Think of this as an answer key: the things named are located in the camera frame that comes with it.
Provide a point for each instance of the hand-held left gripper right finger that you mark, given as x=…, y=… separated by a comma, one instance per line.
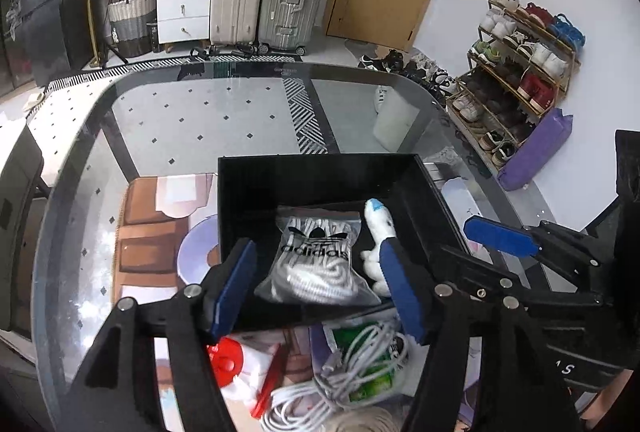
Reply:
x=400, y=294

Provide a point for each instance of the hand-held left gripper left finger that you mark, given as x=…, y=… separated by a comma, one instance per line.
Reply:
x=234, y=293

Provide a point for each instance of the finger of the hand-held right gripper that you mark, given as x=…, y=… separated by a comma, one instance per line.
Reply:
x=495, y=237
x=480, y=273

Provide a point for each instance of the white and blue plush toy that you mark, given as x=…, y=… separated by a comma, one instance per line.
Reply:
x=378, y=224

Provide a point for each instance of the clear bag of white laces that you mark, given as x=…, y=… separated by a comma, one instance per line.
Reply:
x=312, y=262

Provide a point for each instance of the black storage box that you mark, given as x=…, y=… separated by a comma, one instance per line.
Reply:
x=310, y=182

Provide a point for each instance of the person's right forearm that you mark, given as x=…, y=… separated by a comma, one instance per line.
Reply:
x=612, y=404

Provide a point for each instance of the white paper sheet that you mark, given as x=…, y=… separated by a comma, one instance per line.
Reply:
x=462, y=199

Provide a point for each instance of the red and white bag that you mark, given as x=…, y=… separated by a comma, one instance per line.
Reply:
x=235, y=362

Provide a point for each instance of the green packet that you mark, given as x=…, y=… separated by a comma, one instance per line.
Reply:
x=372, y=384

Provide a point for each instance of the printed table mat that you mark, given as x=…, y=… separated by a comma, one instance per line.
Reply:
x=155, y=237

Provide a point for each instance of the purple bag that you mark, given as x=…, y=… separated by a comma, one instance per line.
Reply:
x=537, y=149

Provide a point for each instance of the beige fluffy plush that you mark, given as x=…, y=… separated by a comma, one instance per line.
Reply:
x=365, y=422

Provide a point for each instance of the wooden shoe rack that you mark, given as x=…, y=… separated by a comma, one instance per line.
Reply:
x=520, y=84

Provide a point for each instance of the shoe rack with shoes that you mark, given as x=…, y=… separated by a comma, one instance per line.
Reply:
x=532, y=56

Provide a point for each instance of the pile of dark shoes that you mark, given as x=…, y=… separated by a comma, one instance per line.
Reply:
x=410, y=66

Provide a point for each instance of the black bottle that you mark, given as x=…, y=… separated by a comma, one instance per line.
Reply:
x=154, y=36

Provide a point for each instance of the woven basket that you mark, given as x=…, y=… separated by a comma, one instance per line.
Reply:
x=131, y=24

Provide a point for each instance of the dark glass cabinet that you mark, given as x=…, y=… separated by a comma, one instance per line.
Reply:
x=45, y=1

